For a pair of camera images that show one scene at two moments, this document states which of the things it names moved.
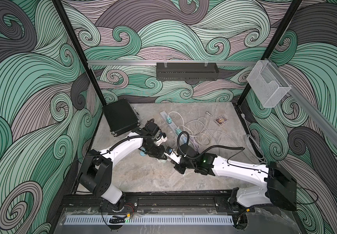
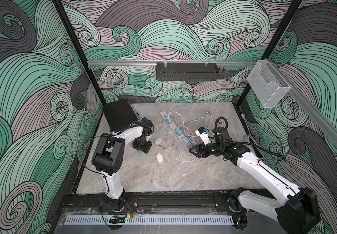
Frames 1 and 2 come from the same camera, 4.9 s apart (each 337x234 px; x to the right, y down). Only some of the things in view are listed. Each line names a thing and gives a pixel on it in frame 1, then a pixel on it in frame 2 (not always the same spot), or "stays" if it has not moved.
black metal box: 120,116 stays
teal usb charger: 177,131 stays
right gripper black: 179,169 to 198,154
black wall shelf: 187,71 stays
